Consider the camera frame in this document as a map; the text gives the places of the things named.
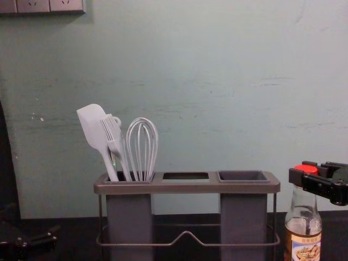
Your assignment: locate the pale grey silicone whisk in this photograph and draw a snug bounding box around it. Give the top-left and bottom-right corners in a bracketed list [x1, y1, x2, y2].
[125, 117, 159, 182]

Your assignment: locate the pale grey silicone brush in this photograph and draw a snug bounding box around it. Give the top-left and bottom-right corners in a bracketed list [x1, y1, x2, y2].
[100, 114, 132, 182]

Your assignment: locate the grey wall socket panel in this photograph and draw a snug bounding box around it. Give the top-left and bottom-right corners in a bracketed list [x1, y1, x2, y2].
[0, 0, 87, 17]

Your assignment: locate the glass bottle with red cap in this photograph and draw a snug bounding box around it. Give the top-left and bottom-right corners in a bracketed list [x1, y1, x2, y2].
[283, 164, 324, 261]

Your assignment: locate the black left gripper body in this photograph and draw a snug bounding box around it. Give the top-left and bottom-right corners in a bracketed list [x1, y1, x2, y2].
[0, 217, 23, 261]

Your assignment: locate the dark metal utensil rack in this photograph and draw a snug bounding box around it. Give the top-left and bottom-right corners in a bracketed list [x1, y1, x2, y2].
[93, 170, 281, 248]

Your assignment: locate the black table cloth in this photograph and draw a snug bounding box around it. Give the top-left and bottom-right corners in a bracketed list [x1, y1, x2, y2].
[0, 209, 348, 261]

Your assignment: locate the pale grey silicone spatula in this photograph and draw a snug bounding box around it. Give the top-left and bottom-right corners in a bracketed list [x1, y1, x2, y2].
[76, 103, 121, 182]

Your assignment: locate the grey plastic rack bin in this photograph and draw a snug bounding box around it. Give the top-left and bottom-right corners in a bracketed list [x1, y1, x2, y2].
[105, 173, 156, 261]
[217, 170, 270, 261]

